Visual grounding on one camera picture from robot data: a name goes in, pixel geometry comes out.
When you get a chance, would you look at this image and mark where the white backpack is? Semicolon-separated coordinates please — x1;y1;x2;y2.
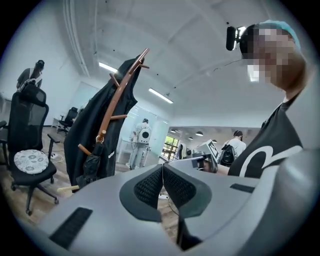
138;126;152;145

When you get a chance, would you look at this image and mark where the white desk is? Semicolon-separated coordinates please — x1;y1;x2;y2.
51;116;66;132

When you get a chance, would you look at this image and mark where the black head camera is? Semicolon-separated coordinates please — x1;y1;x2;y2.
225;25;247;52

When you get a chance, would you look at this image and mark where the small black office chair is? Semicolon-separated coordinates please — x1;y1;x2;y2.
57;106;79;136

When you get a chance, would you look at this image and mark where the blue cap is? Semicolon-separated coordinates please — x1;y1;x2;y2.
258;19;302;51

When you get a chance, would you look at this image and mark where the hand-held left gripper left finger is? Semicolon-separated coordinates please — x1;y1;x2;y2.
39;163;186;256

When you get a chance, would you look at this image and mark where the black mesh office chair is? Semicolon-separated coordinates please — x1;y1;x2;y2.
0;83;61;217

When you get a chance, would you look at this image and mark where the beige wooden stick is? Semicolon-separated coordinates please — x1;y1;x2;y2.
56;185;80;194

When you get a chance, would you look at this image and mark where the long ceiling light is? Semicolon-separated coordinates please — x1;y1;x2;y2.
148;87;174;105
98;61;119;74

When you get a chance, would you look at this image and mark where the black umbrella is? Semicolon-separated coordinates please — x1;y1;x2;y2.
75;129;107;188

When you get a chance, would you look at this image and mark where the brown wooden coat rack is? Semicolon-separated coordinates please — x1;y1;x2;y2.
77;47;151;157

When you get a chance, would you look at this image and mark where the round floral seat cushion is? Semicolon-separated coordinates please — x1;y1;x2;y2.
13;149;50;175

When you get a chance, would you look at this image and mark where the black backpack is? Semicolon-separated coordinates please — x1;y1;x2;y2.
218;144;238;166

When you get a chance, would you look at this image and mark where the person's head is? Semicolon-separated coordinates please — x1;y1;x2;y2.
239;22;308;97

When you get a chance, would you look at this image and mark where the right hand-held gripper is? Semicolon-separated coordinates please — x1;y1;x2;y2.
186;139;221;174

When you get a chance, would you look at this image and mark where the person's black t-shirt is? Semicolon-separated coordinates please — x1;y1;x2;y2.
227;96;305;180

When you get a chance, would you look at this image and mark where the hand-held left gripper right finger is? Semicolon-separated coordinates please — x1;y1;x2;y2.
163;149;320;256

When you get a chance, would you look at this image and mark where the window with green view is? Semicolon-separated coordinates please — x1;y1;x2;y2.
162;135;180;161

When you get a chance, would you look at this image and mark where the black coat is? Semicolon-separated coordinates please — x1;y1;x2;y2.
63;56;145;187

